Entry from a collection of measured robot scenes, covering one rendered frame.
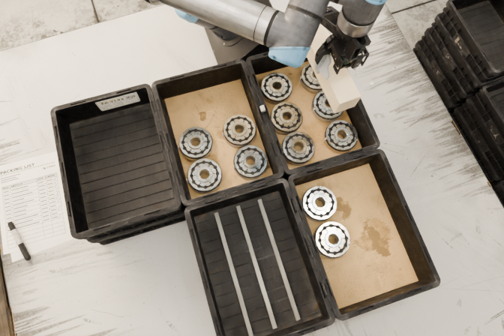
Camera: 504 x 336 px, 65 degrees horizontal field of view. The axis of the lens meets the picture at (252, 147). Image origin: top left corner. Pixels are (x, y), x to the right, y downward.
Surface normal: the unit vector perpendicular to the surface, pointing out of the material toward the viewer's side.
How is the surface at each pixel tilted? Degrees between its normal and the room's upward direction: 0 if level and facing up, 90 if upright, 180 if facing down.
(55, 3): 0
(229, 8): 28
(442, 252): 0
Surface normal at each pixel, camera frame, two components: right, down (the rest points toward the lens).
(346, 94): 0.04, -0.33
